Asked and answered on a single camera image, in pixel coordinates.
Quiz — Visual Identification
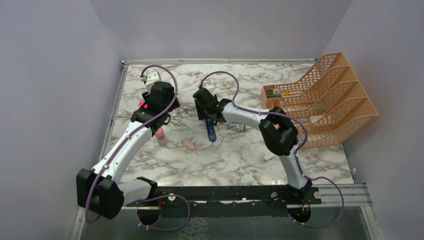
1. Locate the blue stapler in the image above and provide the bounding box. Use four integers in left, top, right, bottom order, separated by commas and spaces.
205, 119, 217, 143

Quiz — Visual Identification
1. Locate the staple box tray with staples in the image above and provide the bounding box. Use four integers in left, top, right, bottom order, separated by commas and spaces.
228, 122, 246, 132

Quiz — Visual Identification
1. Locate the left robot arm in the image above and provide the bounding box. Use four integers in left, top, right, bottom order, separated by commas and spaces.
76, 81, 180, 220

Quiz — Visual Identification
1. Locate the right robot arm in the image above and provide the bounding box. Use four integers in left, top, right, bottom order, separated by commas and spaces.
193, 87, 312, 204

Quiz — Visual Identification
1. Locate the pink flat plastic bar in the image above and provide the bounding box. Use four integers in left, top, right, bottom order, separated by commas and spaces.
138, 101, 148, 109

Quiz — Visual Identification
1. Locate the pink eraser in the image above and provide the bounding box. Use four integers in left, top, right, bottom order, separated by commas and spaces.
183, 139, 196, 151

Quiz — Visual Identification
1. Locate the pink capped small bottle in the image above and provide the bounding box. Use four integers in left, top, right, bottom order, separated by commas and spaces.
154, 128, 168, 146

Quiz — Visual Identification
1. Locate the black piano keyboard ruler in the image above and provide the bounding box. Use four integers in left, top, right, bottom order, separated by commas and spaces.
266, 88, 283, 99

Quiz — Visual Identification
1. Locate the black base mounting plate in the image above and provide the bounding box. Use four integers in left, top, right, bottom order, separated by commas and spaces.
125, 185, 322, 218

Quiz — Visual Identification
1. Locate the peach plastic desk organizer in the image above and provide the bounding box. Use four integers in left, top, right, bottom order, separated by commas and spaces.
260, 52, 378, 149

